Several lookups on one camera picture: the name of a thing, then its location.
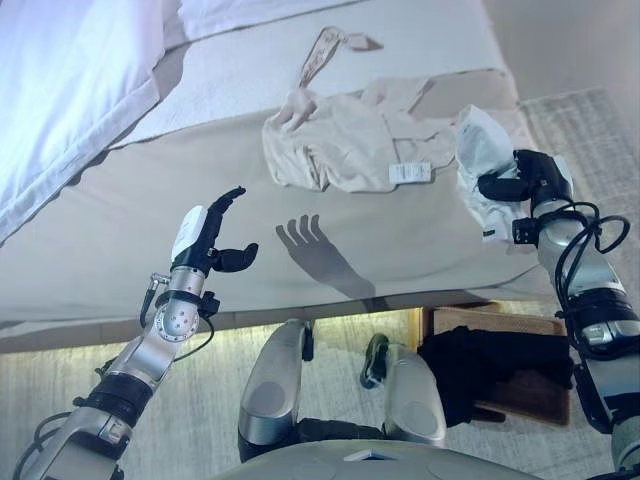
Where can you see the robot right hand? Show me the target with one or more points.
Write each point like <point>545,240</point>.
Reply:
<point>547,177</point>

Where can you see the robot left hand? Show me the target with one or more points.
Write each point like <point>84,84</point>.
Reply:
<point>192,235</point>

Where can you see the white garment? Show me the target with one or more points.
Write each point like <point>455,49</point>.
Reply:
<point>482,140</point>

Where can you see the beige garment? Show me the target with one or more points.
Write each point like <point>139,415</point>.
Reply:
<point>350,145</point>

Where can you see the black garment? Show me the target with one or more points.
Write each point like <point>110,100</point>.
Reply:
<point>490,365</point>

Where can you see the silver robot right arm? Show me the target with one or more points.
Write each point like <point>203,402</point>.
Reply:
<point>595,280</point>

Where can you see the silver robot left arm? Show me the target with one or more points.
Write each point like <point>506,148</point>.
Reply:
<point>145,355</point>

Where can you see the upholstered bed base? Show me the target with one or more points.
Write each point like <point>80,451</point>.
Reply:
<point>100,332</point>

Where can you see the brown wicker basket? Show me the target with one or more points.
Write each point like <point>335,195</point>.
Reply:
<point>500,317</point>

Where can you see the beige bedspread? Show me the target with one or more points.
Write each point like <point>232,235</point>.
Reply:
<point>125,210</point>

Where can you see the white textured coverlet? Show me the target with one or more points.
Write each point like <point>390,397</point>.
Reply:
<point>250,80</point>

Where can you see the silver robot left leg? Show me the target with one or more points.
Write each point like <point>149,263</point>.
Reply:
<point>272,385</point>

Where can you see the silver robot leg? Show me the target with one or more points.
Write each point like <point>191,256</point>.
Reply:
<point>415,400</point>
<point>272,385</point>

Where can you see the white duvet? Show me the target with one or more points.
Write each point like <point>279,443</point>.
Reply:
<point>65,90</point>

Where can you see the green robot right foot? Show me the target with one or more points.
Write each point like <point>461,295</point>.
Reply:
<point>376,357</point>

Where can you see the beige patterned fabric belt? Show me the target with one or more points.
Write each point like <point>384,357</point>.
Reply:
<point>320,50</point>

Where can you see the silver robot right leg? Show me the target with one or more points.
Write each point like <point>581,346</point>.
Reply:
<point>415,400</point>

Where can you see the grey robot torso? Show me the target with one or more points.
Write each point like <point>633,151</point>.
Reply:
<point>450,465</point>

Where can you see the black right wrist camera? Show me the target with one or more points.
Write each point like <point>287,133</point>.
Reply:
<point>524,231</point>

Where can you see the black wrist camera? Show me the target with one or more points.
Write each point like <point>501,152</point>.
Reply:
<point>524,231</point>
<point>211,303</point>

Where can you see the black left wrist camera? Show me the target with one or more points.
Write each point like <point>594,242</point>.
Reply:
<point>211,303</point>

